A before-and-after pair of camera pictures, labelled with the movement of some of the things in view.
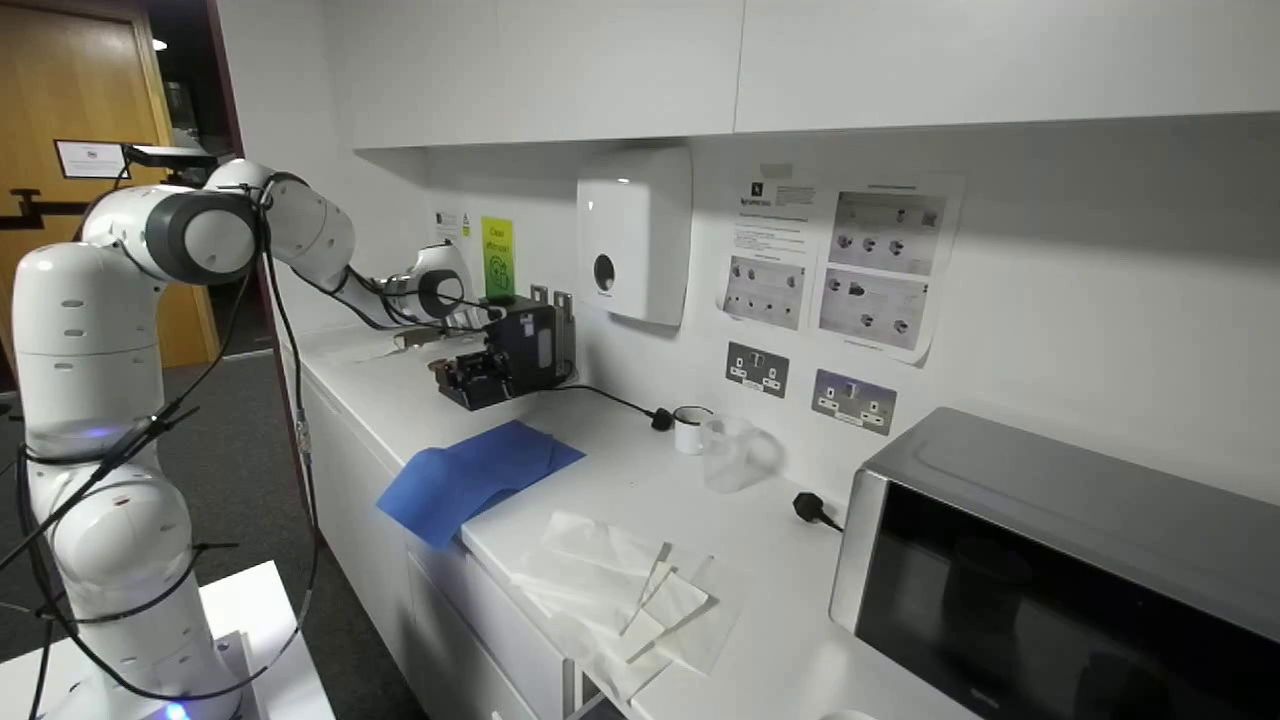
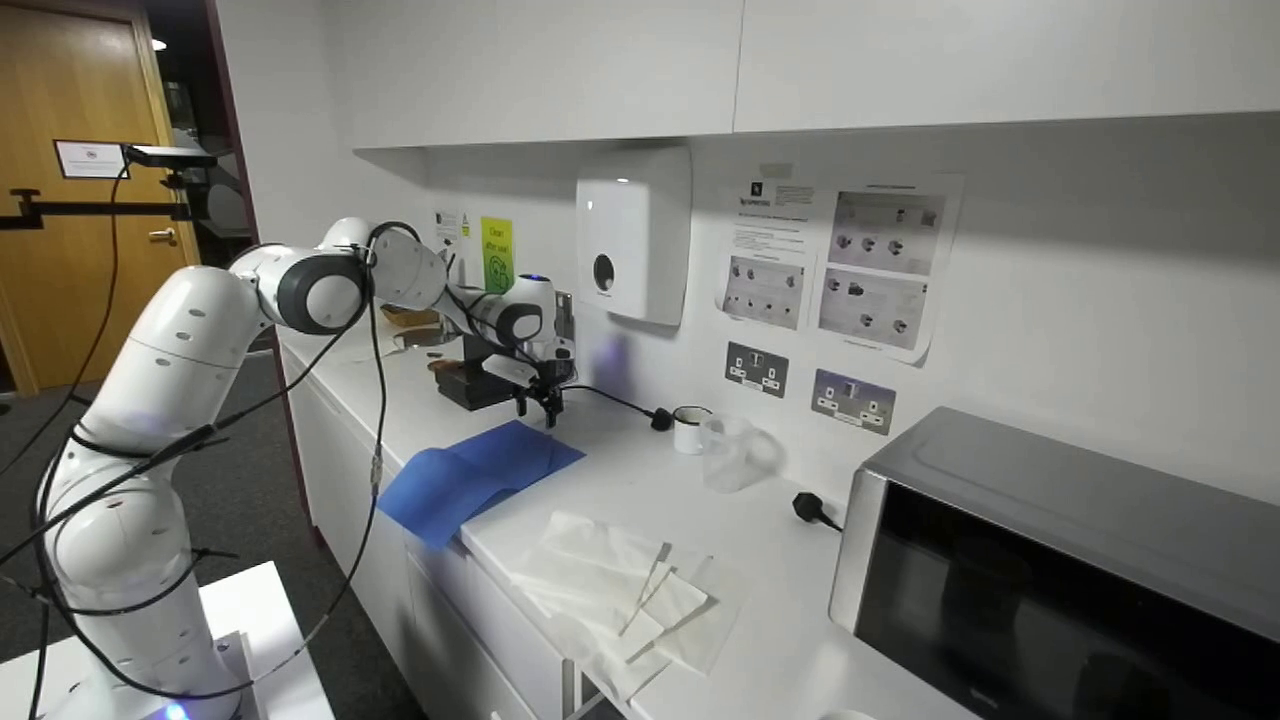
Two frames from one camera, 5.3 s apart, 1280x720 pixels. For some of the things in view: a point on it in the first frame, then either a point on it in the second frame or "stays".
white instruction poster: (857, 267) stays
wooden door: (84, 73) stays
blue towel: (440, 486) stays
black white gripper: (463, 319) to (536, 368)
